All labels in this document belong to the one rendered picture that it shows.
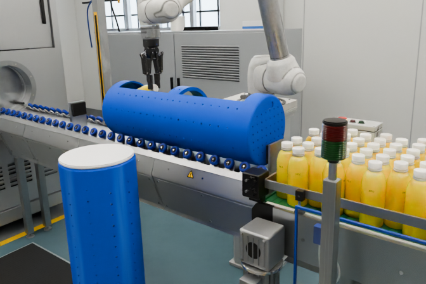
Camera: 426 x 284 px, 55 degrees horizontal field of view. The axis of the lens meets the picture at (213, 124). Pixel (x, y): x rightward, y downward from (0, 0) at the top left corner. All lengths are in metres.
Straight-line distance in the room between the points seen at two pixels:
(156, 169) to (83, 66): 5.50
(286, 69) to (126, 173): 1.02
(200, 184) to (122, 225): 0.36
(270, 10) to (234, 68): 1.53
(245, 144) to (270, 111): 0.18
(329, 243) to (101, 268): 0.86
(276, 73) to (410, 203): 1.11
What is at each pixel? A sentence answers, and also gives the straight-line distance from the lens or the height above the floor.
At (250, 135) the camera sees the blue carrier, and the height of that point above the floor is 1.10.
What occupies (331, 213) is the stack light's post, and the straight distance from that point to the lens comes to 1.14.
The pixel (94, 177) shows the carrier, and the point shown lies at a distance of 1.48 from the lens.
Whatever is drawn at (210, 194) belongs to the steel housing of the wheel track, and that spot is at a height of 0.82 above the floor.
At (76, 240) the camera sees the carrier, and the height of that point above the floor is 0.74.
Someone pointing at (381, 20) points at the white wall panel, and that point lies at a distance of 4.33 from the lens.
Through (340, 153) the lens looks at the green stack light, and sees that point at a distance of 1.07.
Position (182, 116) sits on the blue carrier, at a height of 1.14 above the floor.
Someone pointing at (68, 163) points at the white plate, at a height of 1.04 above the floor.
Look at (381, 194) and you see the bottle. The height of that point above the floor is 1.01.
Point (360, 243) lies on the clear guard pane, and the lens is 1.27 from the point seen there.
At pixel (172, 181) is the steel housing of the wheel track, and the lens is 1.82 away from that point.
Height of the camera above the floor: 1.50
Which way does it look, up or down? 14 degrees down
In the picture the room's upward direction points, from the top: 2 degrees counter-clockwise
